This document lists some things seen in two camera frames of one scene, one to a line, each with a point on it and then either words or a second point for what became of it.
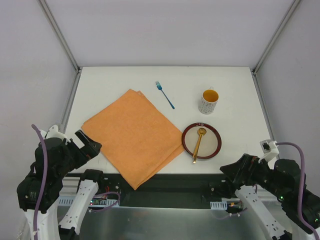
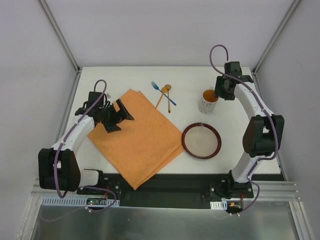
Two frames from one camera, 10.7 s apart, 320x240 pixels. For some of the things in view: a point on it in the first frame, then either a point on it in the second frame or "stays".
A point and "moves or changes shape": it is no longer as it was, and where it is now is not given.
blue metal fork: (159, 87) moves or changes shape
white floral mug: (209, 101) stays
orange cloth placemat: (134, 138) stays
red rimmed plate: (211, 142) stays
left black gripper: (81, 149) to (115, 116)
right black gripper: (240, 169) to (222, 90)
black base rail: (163, 190) stays
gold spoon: (201, 131) to (168, 87)
